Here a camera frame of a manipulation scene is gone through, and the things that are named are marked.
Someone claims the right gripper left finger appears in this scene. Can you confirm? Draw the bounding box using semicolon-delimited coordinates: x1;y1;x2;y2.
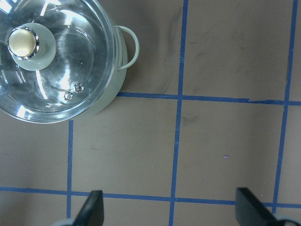
72;190;104;226

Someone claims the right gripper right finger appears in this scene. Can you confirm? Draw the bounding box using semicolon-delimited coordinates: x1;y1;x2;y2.
235;187;282;226

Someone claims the pale green cooking pot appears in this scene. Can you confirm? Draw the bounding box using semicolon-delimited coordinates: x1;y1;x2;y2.
0;0;140;124

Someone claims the glass pot lid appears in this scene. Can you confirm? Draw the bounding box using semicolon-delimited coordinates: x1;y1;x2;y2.
0;0;118;118

